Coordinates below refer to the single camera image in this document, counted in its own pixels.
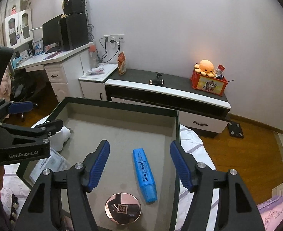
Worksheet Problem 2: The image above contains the orange snack bag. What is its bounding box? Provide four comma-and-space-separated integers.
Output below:
117, 52, 126, 75

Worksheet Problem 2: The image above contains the black bathroom scale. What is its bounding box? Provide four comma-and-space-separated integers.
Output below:
227, 121, 244, 139

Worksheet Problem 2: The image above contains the orange lid water bottle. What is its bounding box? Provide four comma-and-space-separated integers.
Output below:
89, 44, 99, 68

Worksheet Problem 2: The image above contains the red orange toy crate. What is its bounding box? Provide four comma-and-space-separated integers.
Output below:
190, 70, 228, 96

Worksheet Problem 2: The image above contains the white small side cabinet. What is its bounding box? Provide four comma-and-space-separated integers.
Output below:
79, 64, 118, 101

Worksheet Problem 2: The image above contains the white computer desk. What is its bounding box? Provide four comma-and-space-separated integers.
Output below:
14, 42, 91, 102

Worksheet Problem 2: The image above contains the pink bed blanket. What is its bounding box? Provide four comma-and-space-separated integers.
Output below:
257, 194, 283, 230

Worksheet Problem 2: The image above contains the black rhinestone hair clip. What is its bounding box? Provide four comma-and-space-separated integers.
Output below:
9, 194, 19, 225

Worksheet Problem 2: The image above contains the black office chair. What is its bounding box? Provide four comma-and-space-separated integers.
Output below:
10, 70, 39, 108

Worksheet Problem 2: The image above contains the pink black storage box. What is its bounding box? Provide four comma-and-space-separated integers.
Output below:
48, 98, 180, 230

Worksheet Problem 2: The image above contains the rose gold round tin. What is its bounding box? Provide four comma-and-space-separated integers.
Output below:
105, 192, 141, 225

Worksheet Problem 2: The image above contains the black computer monitor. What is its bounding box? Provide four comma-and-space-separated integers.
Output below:
42, 15, 61, 54

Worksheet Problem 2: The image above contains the white heart-shaped holder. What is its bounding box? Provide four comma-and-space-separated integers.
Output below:
48, 126, 71, 152

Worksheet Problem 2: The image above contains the black computer tower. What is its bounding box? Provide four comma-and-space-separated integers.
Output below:
59, 13, 89, 51

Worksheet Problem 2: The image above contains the black speaker box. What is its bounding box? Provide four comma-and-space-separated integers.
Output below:
63, 0, 86, 15

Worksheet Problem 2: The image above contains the black massage gun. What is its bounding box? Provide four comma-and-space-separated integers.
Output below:
149, 73, 164, 86

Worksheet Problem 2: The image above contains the white striped table cloth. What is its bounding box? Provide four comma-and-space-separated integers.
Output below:
0, 125, 215, 230

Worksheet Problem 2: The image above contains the white glass-door cabinet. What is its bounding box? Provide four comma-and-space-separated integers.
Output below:
4, 9, 33, 49

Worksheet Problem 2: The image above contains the wall power outlet strip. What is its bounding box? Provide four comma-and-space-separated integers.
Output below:
103, 34, 125, 43

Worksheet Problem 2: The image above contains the blue highlighter marker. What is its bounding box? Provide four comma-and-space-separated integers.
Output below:
133, 148, 158, 203

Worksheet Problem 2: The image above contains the pink puffer jacket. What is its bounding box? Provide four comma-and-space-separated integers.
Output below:
0, 68, 12, 101

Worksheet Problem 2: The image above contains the black white tv cabinet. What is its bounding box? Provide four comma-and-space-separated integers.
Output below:
105, 69, 231, 137

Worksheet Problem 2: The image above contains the orange octopus plush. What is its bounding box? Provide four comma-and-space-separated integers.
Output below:
194, 59, 216, 78

